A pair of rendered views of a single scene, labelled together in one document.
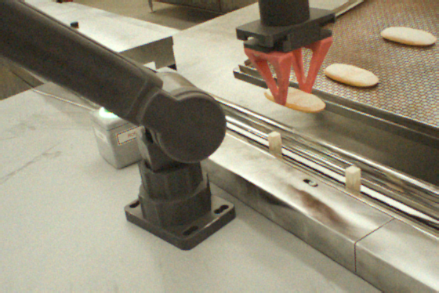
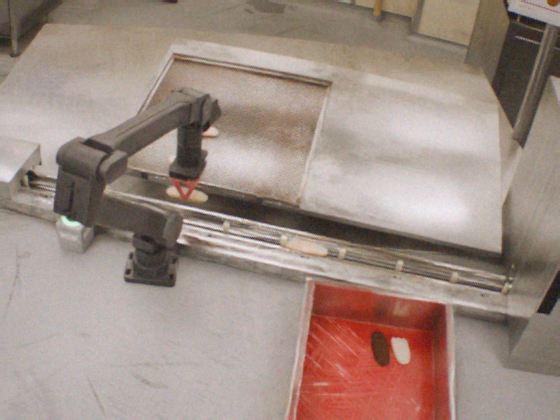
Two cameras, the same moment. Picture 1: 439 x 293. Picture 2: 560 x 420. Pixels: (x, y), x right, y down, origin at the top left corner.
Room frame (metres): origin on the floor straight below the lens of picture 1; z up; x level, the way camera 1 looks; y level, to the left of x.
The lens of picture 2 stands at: (-0.27, 0.74, 1.92)
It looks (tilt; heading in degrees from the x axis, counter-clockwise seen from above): 40 degrees down; 306
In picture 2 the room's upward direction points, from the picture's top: 8 degrees clockwise
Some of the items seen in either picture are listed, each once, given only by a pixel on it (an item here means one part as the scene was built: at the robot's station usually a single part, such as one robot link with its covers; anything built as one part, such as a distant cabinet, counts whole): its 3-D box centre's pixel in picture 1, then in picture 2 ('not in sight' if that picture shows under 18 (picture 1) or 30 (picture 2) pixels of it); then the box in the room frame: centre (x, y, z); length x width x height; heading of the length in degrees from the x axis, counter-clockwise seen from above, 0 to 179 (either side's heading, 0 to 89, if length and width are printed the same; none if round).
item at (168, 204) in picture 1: (174, 189); (151, 258); (0.57, 0.06, 0.86); 0.12 x 0.09 x 0.08; 41
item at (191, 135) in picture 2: not in sight; (191, 129); (0.62, -0.10, 1.11); 0.07 x 0.06 x 0.07; 109
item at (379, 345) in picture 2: not in sight; (380, 347); (0.06, -0.15, 0.83); 0.10 x 0.04 x 0.01; 136
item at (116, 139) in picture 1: (127, 142); (76, 234); (0.76, 0.13, 0.84); 0.08 x 0.08 x 0.11; 30
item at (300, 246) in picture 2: not in sight; (306, 247); (0.36, -0.24, 0.86); 0.10 x 0.04 x 0.01; 30
